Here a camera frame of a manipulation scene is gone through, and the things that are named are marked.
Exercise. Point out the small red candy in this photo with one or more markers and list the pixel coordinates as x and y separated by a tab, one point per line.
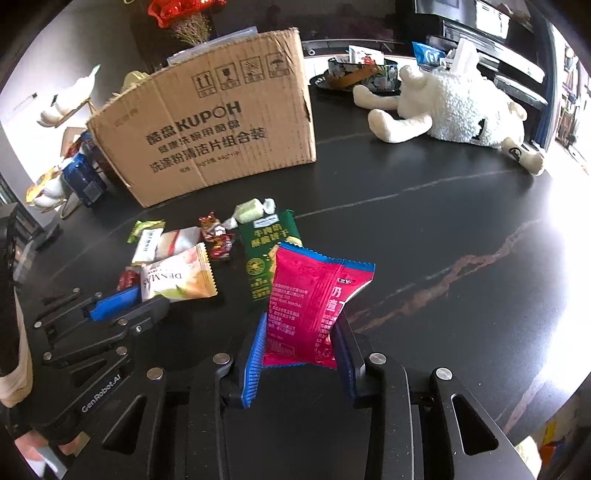
210	226
221	247
128	279

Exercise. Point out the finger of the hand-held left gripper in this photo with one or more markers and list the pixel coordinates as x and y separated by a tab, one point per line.
147	314
113	307

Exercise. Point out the blue packet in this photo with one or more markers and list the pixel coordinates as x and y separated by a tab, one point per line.
427	53

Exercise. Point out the white tissue box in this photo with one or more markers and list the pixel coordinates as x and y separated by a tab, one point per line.
461	53

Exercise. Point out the dried flower bunch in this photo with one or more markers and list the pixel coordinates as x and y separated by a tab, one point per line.
191	30

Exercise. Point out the small green snack packet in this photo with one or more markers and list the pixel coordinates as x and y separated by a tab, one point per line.
145	226

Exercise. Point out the blue drink can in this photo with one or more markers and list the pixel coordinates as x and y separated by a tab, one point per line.
85	180

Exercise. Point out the person's left forearm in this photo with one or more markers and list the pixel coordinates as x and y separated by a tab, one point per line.
16	350

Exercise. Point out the white red-striped snack packet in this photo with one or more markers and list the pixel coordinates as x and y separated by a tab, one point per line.
180	242

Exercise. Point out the white plush sheep toy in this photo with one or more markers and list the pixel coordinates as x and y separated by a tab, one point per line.
457	106

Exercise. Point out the white labelled snack packet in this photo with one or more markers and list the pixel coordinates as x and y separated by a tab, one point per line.
147	247

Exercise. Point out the pale green candy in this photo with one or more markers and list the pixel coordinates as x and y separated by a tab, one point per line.
249	210

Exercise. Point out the cardboard box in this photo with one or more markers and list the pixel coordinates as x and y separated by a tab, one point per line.
207	138

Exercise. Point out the red foil balloon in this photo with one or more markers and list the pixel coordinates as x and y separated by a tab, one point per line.
180	9

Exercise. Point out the clear plastic box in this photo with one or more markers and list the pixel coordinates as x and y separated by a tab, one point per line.
231	37

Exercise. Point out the person's left hand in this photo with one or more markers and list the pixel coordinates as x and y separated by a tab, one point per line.
69	446

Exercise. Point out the yellow-green bag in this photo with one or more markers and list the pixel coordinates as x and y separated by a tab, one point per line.
134	82

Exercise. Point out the dark floral bowl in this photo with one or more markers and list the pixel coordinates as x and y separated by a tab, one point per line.
369	76

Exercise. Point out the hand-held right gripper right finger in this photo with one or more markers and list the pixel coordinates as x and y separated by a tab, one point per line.
344	369

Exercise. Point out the white shell-shaped tiered stand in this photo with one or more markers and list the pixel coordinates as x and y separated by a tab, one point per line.
69	97

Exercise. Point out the black piano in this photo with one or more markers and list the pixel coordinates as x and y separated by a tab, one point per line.
508	69

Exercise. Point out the yellow snack packet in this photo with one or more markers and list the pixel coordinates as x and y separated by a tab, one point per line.
39	184

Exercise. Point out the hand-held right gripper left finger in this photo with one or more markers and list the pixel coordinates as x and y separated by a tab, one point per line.
251	364

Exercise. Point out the white and orange snack packet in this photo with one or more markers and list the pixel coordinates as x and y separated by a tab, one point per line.
180	277

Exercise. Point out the red snack packet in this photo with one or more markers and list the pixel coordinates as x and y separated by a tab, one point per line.
304	300

